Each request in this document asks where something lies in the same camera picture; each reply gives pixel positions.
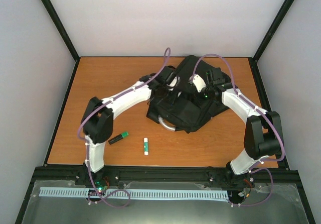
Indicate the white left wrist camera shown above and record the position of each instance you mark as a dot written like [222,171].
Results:
[174,83]

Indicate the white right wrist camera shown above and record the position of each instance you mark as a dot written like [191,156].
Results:
[198,82]

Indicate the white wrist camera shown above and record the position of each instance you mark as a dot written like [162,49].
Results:
[174,83]
[198,82]

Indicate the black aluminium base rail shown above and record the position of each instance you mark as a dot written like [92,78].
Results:
[119,175]

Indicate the black frame post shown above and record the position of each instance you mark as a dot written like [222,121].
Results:
[285,7]
[61,29]

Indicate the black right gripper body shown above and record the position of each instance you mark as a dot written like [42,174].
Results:
[204,99]

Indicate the left black frame post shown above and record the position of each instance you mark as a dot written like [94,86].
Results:
[61,29]

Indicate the right black frame post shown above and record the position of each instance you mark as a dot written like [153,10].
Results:
[285,7]

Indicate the black student backpack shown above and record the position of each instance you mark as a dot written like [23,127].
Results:
[182,113]

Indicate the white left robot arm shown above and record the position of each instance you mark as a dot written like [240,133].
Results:
[97,123]

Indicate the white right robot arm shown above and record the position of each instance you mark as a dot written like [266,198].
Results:
[262,137]

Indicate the green highlighter marker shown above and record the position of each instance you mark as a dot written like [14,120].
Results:
[118,138]

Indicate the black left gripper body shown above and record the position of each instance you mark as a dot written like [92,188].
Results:
[164,97]

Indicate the white green glue stick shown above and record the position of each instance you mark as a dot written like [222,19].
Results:
[146,151]

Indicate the light blue cable duct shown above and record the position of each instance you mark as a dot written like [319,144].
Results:
[135,194]

